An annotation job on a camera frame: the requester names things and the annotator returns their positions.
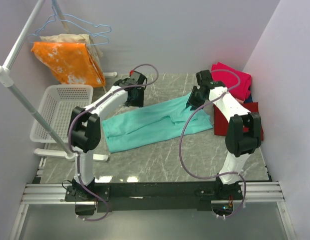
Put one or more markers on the dark red folded t shirt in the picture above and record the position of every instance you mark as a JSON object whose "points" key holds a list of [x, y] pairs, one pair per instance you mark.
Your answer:
{"points": [[220, 122]]}

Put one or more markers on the blue wire hanger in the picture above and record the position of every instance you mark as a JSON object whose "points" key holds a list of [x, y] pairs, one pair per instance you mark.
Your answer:
{"points": [[101, 40], [69, 21]]}

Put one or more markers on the beige hanging cloth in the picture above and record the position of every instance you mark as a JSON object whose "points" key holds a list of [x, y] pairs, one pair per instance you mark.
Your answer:
{"points": [[94, 51]]}

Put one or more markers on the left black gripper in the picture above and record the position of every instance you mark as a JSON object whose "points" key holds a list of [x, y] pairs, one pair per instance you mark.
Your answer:
{"points": [[139, 102]]}

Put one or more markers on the aluminium rail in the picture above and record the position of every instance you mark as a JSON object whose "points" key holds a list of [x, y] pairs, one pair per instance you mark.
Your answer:
{"points": [[54, 194]]}

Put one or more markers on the blue folded t shirt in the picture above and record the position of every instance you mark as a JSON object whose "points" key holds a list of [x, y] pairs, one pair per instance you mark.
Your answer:
{"points": [[249, 98]]}

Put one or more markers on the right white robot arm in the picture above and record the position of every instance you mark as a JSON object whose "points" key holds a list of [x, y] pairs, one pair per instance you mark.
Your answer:
{"points": [[243, 135]]}

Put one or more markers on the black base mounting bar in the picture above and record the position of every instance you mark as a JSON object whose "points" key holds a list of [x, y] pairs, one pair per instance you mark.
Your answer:
{"points": [[139, 196]]}

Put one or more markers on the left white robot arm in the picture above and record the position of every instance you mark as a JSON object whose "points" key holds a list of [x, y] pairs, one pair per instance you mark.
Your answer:
{"points": [[84, 132]]}

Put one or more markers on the orange patterned cloth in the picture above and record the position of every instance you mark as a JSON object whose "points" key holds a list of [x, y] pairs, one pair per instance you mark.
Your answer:
{"points": [[70, 63]]}

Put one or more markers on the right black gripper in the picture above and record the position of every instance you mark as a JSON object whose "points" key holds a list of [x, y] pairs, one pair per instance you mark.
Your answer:
{"points": [[191, 101]]}

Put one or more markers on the teal t shirt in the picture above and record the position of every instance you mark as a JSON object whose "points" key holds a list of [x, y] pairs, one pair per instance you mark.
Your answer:
{"points": [[146, 125]]}

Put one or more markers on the pink folded t shirt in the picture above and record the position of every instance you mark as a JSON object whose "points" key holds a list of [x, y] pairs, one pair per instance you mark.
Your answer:
{"points": [[223, 73]]}

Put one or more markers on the white plastic laundry basket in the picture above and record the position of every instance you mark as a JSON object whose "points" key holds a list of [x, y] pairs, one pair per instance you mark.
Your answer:
{"points": [[58, 102]]}

